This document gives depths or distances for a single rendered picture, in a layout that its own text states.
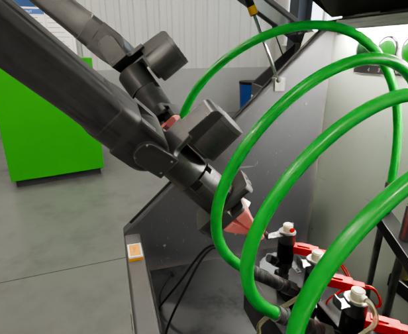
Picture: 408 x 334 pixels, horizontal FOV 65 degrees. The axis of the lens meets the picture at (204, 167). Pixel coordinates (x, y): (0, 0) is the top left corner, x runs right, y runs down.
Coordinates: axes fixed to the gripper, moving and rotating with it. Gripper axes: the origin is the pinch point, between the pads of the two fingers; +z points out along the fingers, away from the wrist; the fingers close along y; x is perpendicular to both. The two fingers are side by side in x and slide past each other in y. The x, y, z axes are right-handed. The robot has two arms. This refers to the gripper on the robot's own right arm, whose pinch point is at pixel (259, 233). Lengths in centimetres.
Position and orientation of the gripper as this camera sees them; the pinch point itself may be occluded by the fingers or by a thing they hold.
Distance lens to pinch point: 53.6
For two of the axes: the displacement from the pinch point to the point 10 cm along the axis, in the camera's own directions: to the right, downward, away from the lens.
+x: -0.4, -3.5, 9.4
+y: 7.0, -6.8, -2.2
